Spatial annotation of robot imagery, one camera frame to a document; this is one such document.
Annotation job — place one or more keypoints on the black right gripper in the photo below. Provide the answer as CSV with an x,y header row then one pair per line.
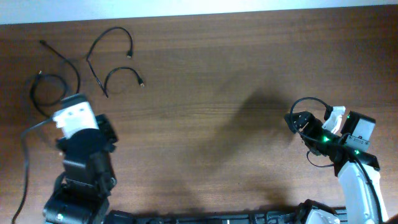
x,y
306,116

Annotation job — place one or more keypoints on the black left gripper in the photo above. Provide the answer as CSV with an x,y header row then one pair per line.
x,y
107,128

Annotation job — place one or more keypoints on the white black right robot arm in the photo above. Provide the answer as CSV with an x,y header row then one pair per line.
x,y
345,143

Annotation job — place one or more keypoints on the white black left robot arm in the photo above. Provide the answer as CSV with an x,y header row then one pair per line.
x,y
81,191

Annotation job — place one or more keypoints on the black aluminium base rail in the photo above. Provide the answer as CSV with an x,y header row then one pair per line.
x,y
217,217

